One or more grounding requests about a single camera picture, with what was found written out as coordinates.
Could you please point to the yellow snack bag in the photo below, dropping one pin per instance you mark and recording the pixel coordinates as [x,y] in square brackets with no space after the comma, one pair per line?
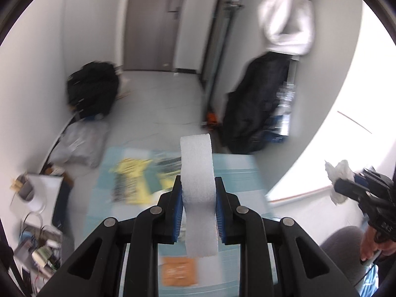
[131,186]
[167,165]

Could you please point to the black framed glass door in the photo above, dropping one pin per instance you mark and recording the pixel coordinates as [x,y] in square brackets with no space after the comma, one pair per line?
[222,20]

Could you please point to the white side cabinet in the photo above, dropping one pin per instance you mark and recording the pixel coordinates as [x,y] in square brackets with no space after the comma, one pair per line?
[49,204]

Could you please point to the orange sachet small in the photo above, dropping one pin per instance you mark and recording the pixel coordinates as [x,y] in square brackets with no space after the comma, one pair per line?
[179,272]

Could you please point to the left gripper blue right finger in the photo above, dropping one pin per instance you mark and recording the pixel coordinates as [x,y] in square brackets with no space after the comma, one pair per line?
[223,211]

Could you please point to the black hanging backpack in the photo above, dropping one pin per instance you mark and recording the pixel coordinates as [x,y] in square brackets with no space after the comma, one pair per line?
[250,106]

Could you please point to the white hanging bag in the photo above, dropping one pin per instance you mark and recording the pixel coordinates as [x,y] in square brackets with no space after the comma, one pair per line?
[287,28]

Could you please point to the person right hand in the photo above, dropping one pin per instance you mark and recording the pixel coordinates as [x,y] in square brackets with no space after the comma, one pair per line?
[368,246]

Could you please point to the orange object on floor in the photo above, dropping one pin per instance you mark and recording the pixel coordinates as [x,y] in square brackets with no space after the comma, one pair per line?
[211,120]

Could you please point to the white foam strip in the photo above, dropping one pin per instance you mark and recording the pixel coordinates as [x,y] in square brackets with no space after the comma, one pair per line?
[199,196]

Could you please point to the grey entrance door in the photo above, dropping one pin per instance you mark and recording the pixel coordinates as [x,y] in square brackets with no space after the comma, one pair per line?
[151,29]

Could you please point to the white tissue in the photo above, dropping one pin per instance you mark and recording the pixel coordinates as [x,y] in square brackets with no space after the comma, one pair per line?
[341,171]

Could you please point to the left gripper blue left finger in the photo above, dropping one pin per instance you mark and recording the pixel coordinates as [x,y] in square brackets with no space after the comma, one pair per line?
[175,210]

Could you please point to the grey plastic parcel bag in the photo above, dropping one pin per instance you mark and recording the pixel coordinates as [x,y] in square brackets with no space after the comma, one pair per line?
[83,142]

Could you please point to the silver blue folded umbrella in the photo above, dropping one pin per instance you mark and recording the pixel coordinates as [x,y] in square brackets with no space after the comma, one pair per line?
[279,127]

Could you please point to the grey white chopstick holder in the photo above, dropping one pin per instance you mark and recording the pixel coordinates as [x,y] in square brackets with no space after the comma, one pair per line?
[28,193]

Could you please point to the black bag on floor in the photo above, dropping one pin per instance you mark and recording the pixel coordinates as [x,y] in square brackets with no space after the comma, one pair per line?
[92,90]

